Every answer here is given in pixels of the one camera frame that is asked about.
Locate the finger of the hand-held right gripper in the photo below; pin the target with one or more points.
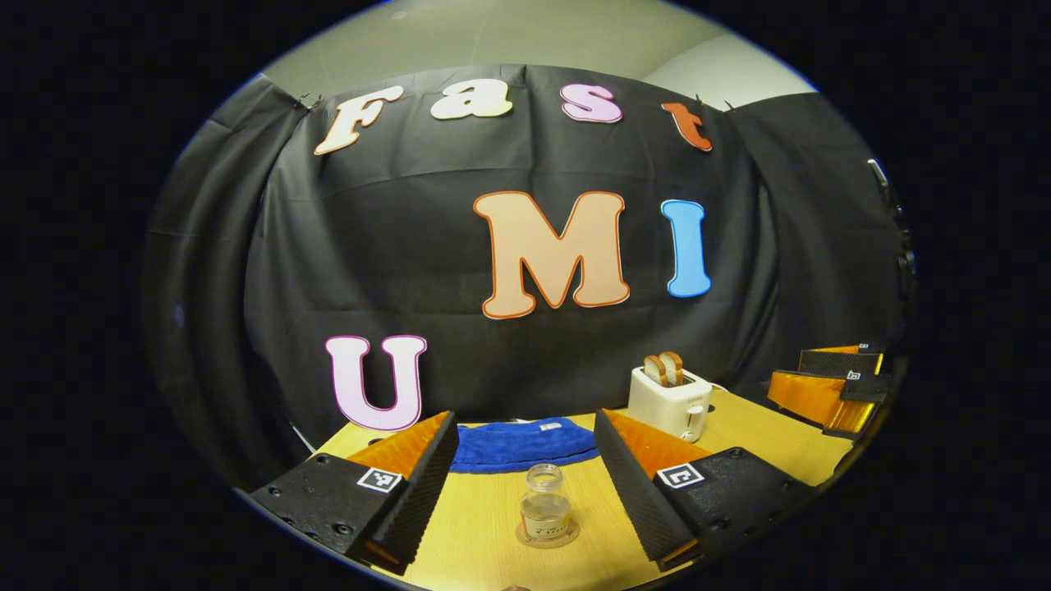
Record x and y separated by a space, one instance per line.
809 394
837 359

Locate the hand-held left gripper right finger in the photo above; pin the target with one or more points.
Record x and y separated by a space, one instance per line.
632 501

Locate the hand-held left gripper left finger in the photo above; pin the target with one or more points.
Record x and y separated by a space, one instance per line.
423 492

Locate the clear water bottle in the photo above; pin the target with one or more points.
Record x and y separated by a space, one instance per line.
545 505

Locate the white toaster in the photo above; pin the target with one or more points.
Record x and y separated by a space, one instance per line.
669 406

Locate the blue folded towel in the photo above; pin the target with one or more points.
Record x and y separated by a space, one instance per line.
521 447

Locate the toast bread slice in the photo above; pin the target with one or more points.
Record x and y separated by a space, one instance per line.
673 368
654 371

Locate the black backdrop cloth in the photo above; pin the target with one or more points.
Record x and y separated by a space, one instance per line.
410 246

